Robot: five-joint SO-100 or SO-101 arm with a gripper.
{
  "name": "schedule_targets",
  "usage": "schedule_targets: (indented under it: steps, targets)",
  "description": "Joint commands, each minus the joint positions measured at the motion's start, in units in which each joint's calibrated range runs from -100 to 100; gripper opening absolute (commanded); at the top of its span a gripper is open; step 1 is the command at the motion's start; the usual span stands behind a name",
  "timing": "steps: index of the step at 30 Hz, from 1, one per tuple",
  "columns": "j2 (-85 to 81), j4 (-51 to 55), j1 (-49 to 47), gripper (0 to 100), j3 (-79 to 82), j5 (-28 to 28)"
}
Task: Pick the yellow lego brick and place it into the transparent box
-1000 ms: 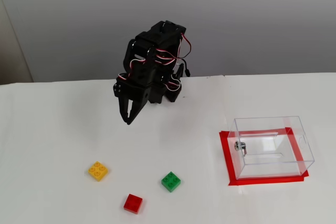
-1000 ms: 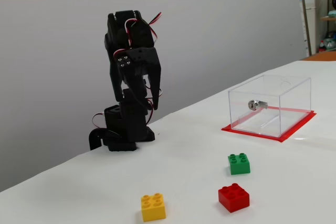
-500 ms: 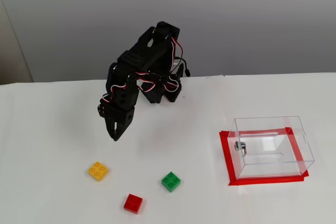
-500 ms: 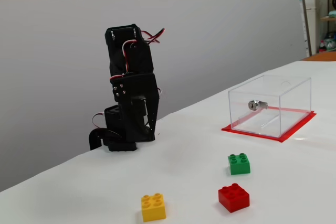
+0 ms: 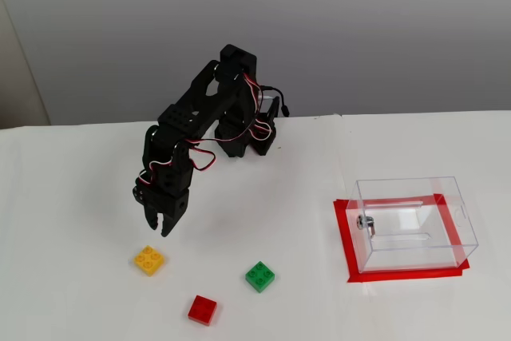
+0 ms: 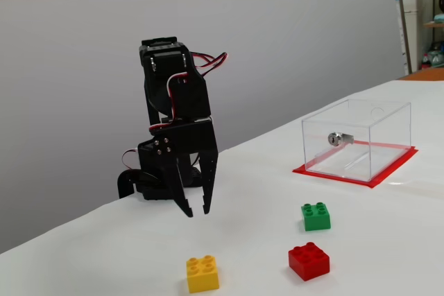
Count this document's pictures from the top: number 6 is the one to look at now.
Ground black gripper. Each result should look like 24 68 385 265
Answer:
137 117 220 219

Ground yellow lego brick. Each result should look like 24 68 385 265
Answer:
186 254 221 294

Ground green lego brick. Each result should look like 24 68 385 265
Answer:
300 202 332 232

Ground red lego brick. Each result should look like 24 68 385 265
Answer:
287 241 331 282

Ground transparent plastic box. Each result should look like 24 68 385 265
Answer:
300 98 412 182

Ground black table clamp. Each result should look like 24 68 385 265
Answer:
117 169 142 200

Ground red tape square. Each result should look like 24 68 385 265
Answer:
292 139 419 190

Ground silver cam lock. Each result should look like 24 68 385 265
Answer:
327 132 355 147

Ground orange brown table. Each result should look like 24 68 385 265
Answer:
398 67 444 82

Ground metal shelf rack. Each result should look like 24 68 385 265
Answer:
394 0 444 76

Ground clear green plastic bottles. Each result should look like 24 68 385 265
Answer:
429 42 444 67

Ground white cabinet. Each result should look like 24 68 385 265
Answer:
395 0 417 68

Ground red white base servo wire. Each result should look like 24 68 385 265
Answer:
121 148 140 173

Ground red white gripper servo wire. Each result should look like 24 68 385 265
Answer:
148 51 230 134

